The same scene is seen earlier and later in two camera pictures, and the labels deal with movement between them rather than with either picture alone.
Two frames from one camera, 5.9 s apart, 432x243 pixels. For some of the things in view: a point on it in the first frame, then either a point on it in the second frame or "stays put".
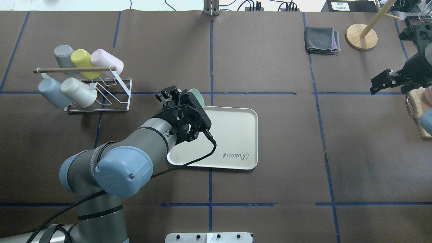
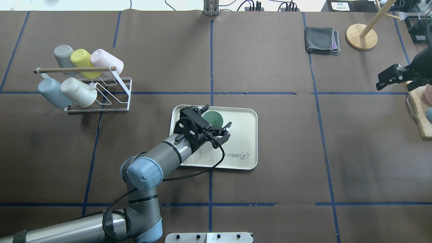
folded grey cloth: x=322 y=39 stays put
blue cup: x=51 y=89 stays put
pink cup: x=100 y=58 stays put
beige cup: x=80 y=93 stays put
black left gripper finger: x=197 y=105 to x=219 y=135
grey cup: x=62 y=53 stays put
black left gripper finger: x=172 y=93 to x=192 y=113
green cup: x=198 y=96 to x=214 y=118
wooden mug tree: x=360 y=36 stays put
